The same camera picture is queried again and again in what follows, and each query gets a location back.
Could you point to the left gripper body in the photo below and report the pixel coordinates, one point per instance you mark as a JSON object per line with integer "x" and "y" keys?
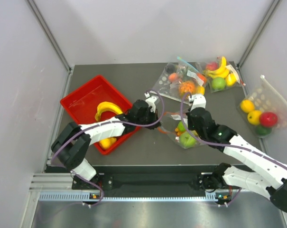
{"x": 149, "y": 117}

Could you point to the zip bag with red zipper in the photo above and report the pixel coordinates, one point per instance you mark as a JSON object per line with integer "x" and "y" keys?
{"x": 173, "y": 127}

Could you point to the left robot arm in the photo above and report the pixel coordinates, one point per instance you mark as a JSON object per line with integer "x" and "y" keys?
{"x": 71, "y": 146}

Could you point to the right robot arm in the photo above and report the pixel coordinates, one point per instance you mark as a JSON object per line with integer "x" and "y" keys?
{"x": 268, "y": 177}

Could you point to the dotted flat zip bag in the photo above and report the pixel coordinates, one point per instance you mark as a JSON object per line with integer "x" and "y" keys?
{"x": 163, "y": 86}

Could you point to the green apple in red-zip bag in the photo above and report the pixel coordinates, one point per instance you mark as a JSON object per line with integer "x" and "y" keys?
{"x": 186, "y": 140}

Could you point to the zip bag with blue zipper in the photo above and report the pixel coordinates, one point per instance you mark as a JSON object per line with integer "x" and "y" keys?
{"x": 186, "y": 79}

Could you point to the yellow mango in blue-zip bag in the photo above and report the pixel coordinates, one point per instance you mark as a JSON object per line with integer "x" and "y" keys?
{"x": 200, "y": 90}

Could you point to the green apple in banana bag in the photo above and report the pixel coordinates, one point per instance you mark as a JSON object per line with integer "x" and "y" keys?
{"x": 218, "y": 83}

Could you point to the zip bag with bananas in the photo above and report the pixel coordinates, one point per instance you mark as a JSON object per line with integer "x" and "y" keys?
{"x": 231, "y": 68}

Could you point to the yellow banana bunch in bag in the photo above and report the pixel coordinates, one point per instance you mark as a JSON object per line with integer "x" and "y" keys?
{"x": 222, "y": 70}

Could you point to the yellow lemon in banana bag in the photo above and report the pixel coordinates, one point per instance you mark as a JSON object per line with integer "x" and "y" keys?
{"x": 230, "y": 80}

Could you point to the dotted zip bag with lemons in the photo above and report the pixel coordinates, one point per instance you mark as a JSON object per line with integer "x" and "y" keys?
{"x": 267, "y": 99}

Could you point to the red apple in dotted bag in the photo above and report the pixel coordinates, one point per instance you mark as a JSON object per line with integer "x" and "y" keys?
{"x": 268, "y": 119}

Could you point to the orange mandarin cluster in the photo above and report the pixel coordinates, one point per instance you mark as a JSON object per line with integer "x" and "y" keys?
{"x": 178, "y": 133}

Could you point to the banana bunch in tray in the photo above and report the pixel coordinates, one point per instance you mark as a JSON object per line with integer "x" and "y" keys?
{"x": 107, "y": 107}

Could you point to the orange persimmon toy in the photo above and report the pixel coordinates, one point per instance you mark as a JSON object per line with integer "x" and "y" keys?
{"x": 173, "y": 77}

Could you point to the yellow fruit in tray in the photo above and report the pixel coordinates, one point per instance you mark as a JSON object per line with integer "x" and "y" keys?
{"x": 107, "y": 143}

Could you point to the orange pineapple toy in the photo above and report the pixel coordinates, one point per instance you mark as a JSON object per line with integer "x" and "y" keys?
{"x": 186, "y": 87}

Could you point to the orange tomato toy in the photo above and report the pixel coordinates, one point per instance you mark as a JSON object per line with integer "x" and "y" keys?
{"x": 202, "y": 77}

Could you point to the red plastic tray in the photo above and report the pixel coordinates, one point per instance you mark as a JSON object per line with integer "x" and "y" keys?
{"x": 81, "y": 104}

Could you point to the red peach toy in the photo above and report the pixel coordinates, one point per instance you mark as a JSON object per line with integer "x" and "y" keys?
{"x": 211, "y": 66}

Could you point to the yellow lemon left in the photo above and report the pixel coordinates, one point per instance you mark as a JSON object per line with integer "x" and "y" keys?
{"x": 247, "y": 106}

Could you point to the yellow orange with green stem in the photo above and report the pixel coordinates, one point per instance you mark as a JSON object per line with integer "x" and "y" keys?
{"x": 253, "y": 117}

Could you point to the dark green avocado toy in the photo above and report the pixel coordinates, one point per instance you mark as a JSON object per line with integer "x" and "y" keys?
{"x": 262, "y": 130}

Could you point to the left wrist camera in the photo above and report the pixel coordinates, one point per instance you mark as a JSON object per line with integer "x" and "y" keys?
{"x": 151, "y": 100}

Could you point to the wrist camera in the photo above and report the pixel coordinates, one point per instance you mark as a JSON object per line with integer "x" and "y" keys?
{"x": 196, "y": 101}
{"x": 151, "y": 100}

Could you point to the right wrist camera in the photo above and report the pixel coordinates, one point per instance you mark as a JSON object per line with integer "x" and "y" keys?
{"x": 196, "y": 101}

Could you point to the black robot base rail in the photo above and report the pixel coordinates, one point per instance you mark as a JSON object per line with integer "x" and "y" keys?
{"x": 151, "y": 181}

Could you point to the aluminium corner post left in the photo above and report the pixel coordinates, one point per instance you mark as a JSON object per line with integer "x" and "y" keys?
{"x": 48, "y": 33}

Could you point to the aluminium corner post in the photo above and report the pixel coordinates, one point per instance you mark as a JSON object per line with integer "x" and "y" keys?
{"x": 48, "y": 33}
{"x": 274, "y": 5}

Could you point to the white slotted cable duct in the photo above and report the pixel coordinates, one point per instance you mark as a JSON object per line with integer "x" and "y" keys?
{"x": 93, "y": 197}

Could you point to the aluminium corner post right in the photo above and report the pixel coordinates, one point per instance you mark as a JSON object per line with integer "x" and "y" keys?
{"x": 274, "y": 5}

